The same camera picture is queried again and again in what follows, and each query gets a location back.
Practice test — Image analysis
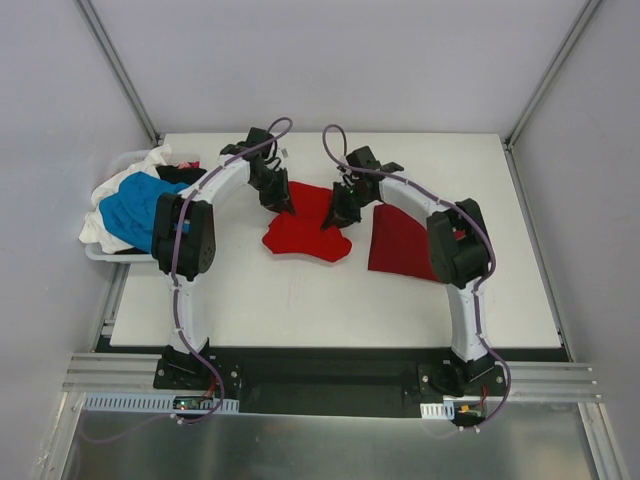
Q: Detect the bright red t shirt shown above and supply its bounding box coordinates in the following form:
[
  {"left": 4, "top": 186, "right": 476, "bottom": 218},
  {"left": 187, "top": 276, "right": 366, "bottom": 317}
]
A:
[{"left": 262, "top": 181, "right": 352, "bottom": 263}]

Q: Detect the dark red t shirt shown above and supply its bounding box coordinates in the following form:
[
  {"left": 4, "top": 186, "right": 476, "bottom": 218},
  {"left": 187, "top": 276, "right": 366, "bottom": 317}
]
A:
[{"left": 368, "top": 204, "right": 440, "bottom": 283}]

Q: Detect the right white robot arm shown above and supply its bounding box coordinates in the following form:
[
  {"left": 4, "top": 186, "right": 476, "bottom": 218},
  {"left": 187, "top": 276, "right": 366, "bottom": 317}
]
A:
[{"left": 322, "top": 146, "right": 496, "bottom": 397}]

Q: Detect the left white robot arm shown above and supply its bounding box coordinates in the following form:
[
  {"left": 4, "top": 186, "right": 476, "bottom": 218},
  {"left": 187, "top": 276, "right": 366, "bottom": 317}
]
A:
[{"left": 151, "top": 127, "right": 295, "bottom": 390}]

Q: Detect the black t shirt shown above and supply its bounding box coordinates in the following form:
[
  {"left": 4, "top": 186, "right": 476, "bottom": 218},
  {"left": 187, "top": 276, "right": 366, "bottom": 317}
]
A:
[{"left": 113, "top": 165, "right": 208, "bottom": 256}]

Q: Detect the pink garment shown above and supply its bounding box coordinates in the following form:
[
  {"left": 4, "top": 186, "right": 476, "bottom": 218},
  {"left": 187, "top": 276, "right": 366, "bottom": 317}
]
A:
[{"left": 179, "top": 161, "right": 200, "bottom": 169}]

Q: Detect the blue t shirt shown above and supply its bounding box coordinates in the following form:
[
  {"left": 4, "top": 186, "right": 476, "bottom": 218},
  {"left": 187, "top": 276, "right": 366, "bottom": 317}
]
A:
[{"left": 98, "top": 172, "right": 188, "bottom": 253}]

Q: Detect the white plastic laundry basket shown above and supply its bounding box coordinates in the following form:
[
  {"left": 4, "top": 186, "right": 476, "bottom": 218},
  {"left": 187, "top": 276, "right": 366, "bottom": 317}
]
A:
[{"left": 79, "top": 146, "right": 201, "bottom": 263}]

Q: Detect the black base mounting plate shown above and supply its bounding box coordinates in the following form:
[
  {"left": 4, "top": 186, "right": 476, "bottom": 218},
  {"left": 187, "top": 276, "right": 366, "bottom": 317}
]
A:
[{"left": 153, "top": 347, "right": 506, "bottom": 418}]

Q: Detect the white t shirt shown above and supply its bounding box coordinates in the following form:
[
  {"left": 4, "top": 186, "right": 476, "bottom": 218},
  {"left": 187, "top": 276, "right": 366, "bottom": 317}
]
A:
[{"left": 79, "top": 145, "right": 173, "bottom": 261}]

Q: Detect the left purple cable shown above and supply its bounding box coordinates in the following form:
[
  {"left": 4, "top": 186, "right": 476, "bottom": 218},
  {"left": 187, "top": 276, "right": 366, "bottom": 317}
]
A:
[{"left": 77, "top": 116, "right": 294, "bottom": 444}]

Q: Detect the purple cable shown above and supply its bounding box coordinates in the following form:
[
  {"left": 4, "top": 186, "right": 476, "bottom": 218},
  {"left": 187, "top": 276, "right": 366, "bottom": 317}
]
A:
[
  {"left": 77, "top": 116, "right": 294, "bottom": 444},
  {"left": 321, "top": 123, "right": 512, "bottom": 434}
]

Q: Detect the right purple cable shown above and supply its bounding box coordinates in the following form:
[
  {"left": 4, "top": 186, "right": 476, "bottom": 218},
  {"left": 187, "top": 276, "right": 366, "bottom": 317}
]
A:
[{"left": 321, "top": 123, "right": 512, "bottom": 434}]

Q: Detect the right white cable duct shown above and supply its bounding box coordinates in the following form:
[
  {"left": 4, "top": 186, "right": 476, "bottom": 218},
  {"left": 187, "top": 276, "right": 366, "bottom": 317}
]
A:
[{"left": 420, "top": 400, "right": 455, "bottom": 421}]

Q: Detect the white cable duct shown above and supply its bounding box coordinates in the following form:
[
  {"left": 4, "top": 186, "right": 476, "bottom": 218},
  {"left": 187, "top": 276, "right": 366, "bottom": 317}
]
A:
[
  {"left": 420, "top": 400, "right": 455, "bottom": 421},
  {"left": 83, "top": 393, "right": 240, "bottom": 415}
]

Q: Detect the aluminium frame rail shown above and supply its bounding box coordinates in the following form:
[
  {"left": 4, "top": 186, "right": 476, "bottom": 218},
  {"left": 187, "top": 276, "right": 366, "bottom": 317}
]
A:
[{"left": 62, "top": 353, "right": 605, "bottom": 403}]

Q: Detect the left white cable duct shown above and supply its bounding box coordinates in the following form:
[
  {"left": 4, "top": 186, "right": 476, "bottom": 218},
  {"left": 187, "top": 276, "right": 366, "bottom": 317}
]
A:
[{"left": 83, "top": 393, "right": 240, "bottom": 415}]

